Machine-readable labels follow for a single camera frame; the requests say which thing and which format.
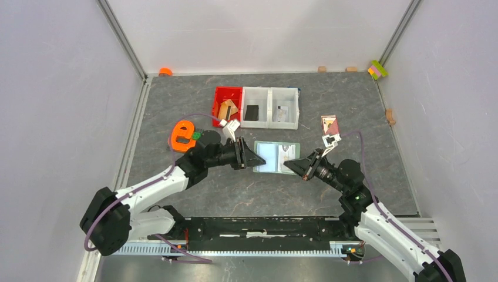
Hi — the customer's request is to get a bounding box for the green toy brick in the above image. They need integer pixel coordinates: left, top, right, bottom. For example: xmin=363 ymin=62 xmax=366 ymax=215
xmin=191 ymin=132 xmax=202 ymax=140

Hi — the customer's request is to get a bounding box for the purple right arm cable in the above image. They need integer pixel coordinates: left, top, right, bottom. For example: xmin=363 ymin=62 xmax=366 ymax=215
xmin=338 ymin=130 xmax=454 ymax=282

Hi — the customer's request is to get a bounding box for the orange curved toy track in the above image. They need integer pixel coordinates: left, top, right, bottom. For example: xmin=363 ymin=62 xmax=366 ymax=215
xmin=169 ymin=120 xmax=196 ymax=153

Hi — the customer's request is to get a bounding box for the red playing card box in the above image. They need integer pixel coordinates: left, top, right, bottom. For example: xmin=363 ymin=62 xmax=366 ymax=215
xmin=321 ymin=115 xmax=339 ymax=135

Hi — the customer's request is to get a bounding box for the silver credit card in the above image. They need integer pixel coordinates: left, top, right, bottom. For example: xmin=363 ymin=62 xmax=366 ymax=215
xmin=278 ymin=143 xmax=300 ymax=174
xmin=272 ymin=105 xmax=289 ymax=123

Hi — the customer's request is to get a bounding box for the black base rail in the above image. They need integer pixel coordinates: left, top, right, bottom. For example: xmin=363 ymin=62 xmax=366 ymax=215
xmin=162 ymin=216 xmax=360 ymax=241

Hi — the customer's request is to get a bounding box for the multicolour toy brick stack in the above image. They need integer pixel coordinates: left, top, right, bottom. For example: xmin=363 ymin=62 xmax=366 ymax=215
xmin=367 ymin=60 xmax=388 ymax=80

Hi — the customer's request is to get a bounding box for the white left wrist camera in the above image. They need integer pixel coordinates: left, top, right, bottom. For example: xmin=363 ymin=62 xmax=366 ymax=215
xmin=220 ymin=119 xmax=240 ymax=142

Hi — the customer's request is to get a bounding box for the red plastic bin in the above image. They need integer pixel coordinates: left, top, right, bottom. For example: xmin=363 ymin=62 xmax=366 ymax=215
xmin=211 ymin=86 xmax=243 ymax=121

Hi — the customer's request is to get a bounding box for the wooden arch block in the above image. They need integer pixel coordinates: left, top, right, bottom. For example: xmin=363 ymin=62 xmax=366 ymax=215
xmin=385 ymin=109 xmax=396 ymax=126

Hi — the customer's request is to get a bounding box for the orange tape roll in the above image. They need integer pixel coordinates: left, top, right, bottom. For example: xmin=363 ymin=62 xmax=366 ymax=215
xmin=158 ymin=68 xmax=173 ymax=77

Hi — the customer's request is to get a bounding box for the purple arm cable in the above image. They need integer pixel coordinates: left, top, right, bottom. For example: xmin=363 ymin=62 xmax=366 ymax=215
xmin=338 ymin=130 xmax=454 ymax=282
xmin=83 ymin=113 xmax=227 ymax=266

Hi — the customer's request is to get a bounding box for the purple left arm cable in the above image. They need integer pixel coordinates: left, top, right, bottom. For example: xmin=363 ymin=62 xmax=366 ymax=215
xmin=83 ymin=113 xmax=227 ymax=266

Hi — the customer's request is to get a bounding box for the black card in bin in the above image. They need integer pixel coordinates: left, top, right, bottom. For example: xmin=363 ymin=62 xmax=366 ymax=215
xmin=244 ymin=105 xmax=259 ymax=122

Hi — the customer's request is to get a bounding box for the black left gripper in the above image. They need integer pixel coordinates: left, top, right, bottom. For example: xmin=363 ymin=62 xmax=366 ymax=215
xmin=206 ymin=136 xmax=265 ymax=170

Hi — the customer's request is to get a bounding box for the gold credit card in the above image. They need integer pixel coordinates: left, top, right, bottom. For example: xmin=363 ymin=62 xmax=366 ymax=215
xmin=218 ymin=99 xmax=234 ymax=120
xmin=230 ymin=102 xmax=238 ymax=117

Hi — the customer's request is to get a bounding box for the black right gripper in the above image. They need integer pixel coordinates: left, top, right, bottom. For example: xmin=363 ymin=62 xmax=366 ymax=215
xmin=284 ymin=148 xmax=347 ymax=194

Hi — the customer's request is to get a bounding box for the white bin right compartment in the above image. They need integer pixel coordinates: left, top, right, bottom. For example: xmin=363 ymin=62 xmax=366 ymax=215
xmin=268 ymin=87 xmax=300 ymax=130

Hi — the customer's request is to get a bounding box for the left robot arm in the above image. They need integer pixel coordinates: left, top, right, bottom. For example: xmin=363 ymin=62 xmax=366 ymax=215
xmin=79 ymin=130 xmax=266 ymax=256

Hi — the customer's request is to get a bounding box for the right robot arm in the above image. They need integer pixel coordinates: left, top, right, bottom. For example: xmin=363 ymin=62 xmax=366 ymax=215
xmin=284 ymin=149 xmax=466 ymax=281

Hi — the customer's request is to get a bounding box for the white bin compartment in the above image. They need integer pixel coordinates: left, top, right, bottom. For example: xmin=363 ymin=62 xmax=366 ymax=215
xmin=241 ymin=86 xmax=270 ymax=129
xmin=268 ymin=87 xmax=300 ymax=130

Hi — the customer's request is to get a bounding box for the white bin left compartment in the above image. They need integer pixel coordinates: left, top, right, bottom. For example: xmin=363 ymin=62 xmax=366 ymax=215
xmin=241 ymin=86 xmax=270 ymax=129

